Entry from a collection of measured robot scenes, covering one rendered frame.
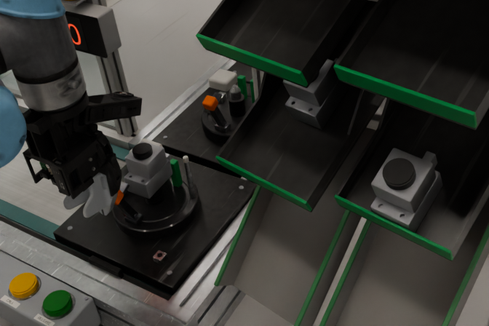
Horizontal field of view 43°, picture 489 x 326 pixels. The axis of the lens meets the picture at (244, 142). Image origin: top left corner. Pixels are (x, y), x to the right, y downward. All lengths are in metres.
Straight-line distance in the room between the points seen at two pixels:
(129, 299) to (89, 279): 0.08
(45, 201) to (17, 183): 0.09
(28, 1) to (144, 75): 0.90
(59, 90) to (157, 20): 1.10
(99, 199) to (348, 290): 0.35
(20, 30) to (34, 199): 0.55
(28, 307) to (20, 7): 0.46
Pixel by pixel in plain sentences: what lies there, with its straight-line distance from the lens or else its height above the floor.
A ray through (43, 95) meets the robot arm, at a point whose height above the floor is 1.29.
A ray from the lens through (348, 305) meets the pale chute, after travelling 0.80.
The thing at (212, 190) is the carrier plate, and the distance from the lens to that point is 1.03.
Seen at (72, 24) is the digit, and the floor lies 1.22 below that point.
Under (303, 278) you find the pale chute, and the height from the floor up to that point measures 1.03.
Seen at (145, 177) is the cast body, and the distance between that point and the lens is 0.94.
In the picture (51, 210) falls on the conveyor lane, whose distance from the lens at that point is 1.16.
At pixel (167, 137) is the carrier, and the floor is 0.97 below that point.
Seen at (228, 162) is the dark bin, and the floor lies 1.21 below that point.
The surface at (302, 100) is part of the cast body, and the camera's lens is 0.70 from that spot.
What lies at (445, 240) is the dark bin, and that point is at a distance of 0.64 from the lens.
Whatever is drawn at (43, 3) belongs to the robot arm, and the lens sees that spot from 0.69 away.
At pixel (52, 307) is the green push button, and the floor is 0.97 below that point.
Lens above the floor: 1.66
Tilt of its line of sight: 39 degrees down
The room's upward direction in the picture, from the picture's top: 7 degrees counter-clockwise
